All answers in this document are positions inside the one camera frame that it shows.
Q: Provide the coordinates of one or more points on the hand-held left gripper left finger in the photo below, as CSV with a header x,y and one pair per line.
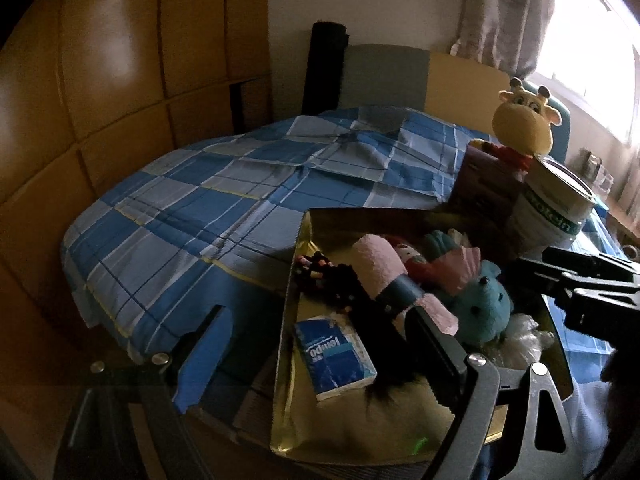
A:
x,y
205,360

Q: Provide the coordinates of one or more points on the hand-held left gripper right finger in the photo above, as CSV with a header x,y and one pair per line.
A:
x,y
440,360

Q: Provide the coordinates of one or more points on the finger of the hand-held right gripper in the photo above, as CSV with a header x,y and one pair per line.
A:
x,y
575,256
530,266

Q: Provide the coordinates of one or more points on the clear plastic bag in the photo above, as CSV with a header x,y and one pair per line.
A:
x,y
520,340

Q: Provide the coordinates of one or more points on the gold box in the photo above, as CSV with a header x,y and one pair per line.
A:
x,y
287,385

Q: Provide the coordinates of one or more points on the blue tissue pack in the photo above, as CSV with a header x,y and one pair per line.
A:
x,y
335,360

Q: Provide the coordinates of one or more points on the pink towel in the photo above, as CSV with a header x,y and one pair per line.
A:
x,y
375,260

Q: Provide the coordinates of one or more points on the white tin can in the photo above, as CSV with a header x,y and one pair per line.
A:
x,y
545,210

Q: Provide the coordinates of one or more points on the teal plush toy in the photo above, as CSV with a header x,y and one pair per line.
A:
x,y
485,305

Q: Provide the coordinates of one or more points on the wooden shelf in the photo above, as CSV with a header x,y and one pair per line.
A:
x,y
627,222

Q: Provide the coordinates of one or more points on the black fuzzy cloth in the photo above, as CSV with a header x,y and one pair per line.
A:
x,y
375,340

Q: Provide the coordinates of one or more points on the clear containers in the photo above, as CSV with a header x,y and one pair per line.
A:
x,y
600,172

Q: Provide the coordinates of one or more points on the maroon box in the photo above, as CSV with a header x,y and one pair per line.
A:
x,y
485,180

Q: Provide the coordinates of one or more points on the pink plush doll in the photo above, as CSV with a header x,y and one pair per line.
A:
x,y
410,255

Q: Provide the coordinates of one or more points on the yellow plush toy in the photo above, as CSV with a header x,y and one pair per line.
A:
x,y
520,120

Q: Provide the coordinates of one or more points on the blue plaid blanket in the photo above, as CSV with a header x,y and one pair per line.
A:
x,y
200,200

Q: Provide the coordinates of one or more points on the window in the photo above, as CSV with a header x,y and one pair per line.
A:
x,y
590,50

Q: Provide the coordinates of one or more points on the blue and yellow headboard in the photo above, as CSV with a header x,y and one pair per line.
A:
x,y
390,75

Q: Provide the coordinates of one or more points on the beige curtain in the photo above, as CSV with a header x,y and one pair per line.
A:
x,y
500,10

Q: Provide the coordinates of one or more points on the black rolled mat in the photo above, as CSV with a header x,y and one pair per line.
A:
x,y
325,70

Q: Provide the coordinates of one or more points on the wooden wardrobe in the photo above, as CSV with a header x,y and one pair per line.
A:
x,y
125,60

